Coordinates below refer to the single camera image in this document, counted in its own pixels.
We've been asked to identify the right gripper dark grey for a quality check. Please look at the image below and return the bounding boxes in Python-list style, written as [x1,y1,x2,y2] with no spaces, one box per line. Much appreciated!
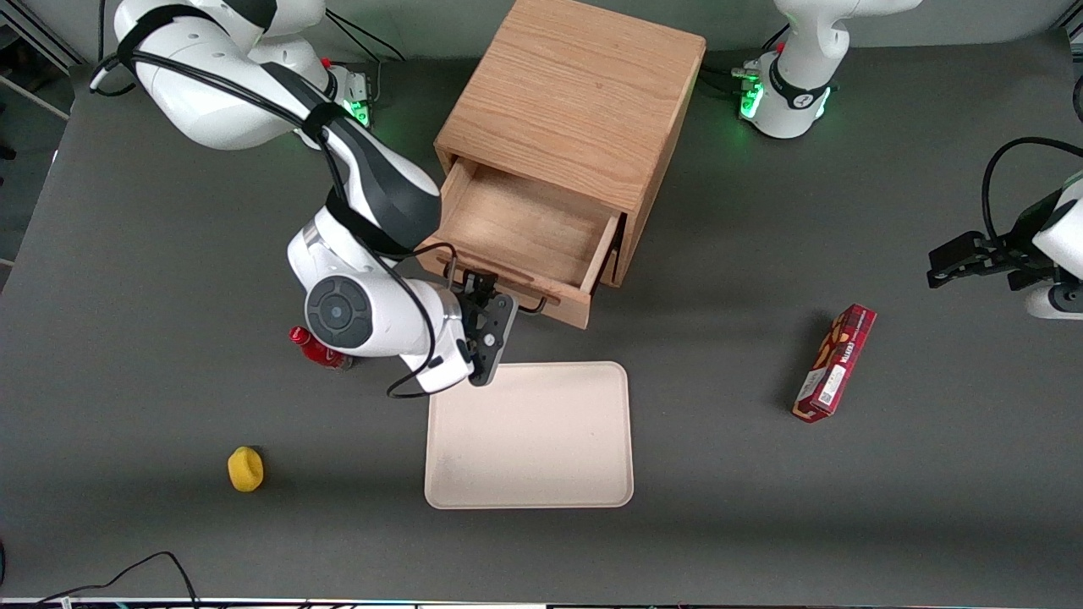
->
[461,271,518,387]

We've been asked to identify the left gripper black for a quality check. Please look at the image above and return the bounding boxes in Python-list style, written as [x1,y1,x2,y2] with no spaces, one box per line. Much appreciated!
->
[927,207,1060,293]

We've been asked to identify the black metal drawer handle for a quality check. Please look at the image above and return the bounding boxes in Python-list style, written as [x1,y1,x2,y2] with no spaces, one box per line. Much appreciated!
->
[440,243,547,315]

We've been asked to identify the oak wooden drawer cabinet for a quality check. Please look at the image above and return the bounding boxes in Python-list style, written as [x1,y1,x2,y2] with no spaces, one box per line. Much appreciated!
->
[433,0,707,289]

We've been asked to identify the cream rectangular tray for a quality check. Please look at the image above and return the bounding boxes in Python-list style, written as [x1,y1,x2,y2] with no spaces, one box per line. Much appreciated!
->
[424,361,635,510]

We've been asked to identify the red tartan shortbread box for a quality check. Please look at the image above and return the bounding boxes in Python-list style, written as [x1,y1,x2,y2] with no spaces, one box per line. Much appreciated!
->
[792,304,878,424]

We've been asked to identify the red bottle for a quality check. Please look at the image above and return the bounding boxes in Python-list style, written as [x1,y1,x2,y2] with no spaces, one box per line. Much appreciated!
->
[289,326,355,372]

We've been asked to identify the yellow toy fruit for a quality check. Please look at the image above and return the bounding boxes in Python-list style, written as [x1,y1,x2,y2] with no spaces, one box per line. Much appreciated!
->
[227,445,266,494]

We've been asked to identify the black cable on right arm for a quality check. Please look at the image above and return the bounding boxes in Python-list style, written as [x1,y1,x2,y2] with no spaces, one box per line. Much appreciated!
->
[89,4,462,400]

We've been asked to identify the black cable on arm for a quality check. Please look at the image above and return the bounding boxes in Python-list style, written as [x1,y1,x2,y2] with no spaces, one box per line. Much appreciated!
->
[981,136,1083,248]
[89,4,462,400]

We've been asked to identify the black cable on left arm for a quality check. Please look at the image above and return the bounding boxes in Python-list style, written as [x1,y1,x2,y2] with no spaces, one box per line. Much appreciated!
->
[981,136,1083,248]

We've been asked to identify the black cables at right arm base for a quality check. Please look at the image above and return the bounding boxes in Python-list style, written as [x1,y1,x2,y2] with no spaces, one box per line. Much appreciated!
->
[325,7,407,96]

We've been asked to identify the black cables at arm base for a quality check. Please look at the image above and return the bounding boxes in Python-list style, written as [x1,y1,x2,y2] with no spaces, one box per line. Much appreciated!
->
[697,24,792,98]
[325,7,407,96]

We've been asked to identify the black cables at left arm base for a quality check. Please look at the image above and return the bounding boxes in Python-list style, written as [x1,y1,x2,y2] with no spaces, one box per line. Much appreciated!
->
[697,24,792,98]

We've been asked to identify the black cable on table edge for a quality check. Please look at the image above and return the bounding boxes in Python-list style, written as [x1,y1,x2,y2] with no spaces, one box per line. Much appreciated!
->
[32,551,201,609]

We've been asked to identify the aluminium frame profile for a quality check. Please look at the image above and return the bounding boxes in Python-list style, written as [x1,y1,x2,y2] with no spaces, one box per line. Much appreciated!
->
[0,0,79,121]

